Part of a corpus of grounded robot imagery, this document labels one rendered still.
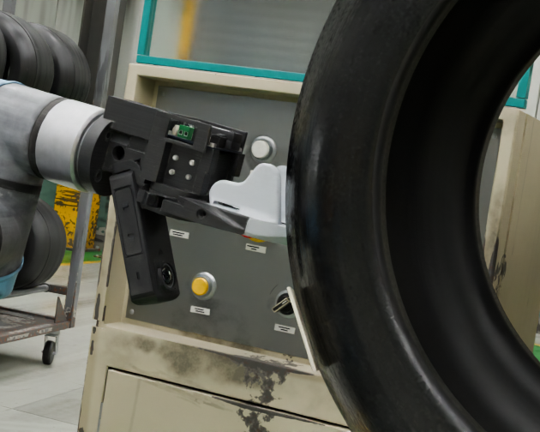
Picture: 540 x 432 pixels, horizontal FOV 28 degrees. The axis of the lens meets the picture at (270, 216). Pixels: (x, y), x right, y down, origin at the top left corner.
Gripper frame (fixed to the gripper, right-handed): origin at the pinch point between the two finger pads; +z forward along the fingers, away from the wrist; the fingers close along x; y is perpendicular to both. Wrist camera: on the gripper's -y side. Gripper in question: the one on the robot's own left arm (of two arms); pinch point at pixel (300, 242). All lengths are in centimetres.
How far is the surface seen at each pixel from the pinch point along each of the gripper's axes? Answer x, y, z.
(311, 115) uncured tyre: -10.5, 10.0, 2.4
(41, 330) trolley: 341, -121, -247
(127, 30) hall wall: 857, 44, -575
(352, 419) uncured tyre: -8.9, -9.6, 10.7
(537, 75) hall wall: 878, 94, -166
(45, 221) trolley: 342, -71, -260
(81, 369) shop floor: 368, -140, -237
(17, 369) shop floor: 340, -142, -254
